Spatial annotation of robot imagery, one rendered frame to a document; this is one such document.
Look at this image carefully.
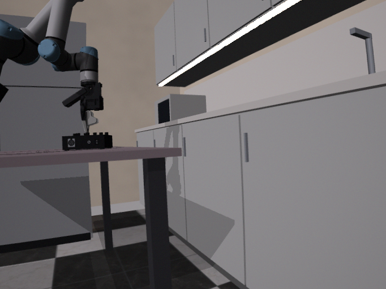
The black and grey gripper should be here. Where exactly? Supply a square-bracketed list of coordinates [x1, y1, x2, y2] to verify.
[80, 81, 104, 132]

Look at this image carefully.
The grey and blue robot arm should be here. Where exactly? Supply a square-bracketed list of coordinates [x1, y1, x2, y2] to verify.
[0, 0, 98, 82]

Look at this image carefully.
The black lighting desk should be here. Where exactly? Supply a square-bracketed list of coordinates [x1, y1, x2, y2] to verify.
[62, 132, 113, 151]

